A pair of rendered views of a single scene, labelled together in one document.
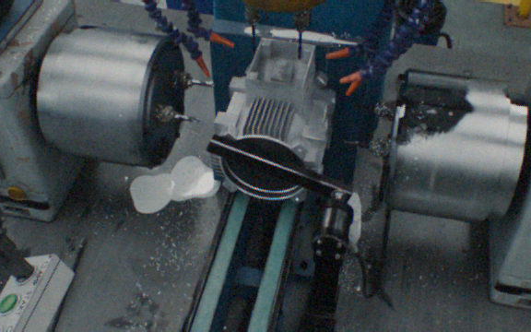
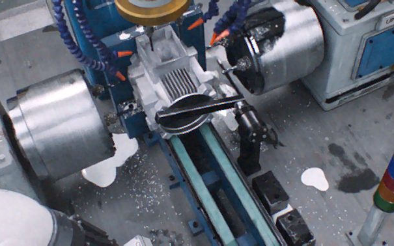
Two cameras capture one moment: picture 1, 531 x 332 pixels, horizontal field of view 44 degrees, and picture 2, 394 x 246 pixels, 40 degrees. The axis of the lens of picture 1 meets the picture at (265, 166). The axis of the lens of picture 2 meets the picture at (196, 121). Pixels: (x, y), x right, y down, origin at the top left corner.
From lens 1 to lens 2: 0.54 m
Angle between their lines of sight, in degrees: 22
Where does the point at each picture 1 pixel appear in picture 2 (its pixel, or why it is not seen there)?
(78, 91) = (56, 136)
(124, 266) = (127, 223)
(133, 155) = (107, 153)
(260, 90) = (162, 70)
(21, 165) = not seen: hidden behind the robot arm
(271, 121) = (182, 84)
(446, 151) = (286, 47)
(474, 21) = not seen: outside the picture
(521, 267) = (337, 84)
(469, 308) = (318, 121)
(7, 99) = (15, 169)
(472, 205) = (307, 68)
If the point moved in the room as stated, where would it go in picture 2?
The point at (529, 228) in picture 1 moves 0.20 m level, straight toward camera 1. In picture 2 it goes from (337, 62) to (356, 122)
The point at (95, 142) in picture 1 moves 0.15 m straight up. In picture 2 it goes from (81, 161) to (64, 126)
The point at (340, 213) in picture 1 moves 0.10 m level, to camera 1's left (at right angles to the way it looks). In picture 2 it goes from (252, 112) to (222, 133)
